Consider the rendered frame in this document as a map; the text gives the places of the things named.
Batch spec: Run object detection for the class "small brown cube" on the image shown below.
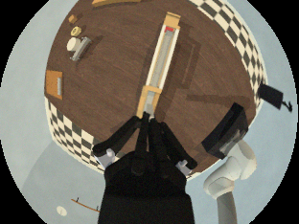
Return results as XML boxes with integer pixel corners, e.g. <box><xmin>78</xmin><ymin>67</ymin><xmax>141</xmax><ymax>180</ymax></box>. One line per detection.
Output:
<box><xmin>69</xmin><ymin>14</ymin><xmax>78</xmax><ymax>24</ymax></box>

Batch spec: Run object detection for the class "cream short cylinder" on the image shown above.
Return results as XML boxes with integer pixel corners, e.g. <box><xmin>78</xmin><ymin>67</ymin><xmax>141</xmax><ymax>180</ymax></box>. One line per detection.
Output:
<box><xmin>67</xmin><ymin>37</ymin><xmax>81</xmax><ymax>51</ymax></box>

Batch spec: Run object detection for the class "brown clipboard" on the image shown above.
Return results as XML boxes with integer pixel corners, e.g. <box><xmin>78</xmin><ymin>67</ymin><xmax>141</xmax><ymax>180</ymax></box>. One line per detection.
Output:
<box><xmin>46</xmin><ymin>70</ymin><xmax>63</xmax><ymax>100</ymax></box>

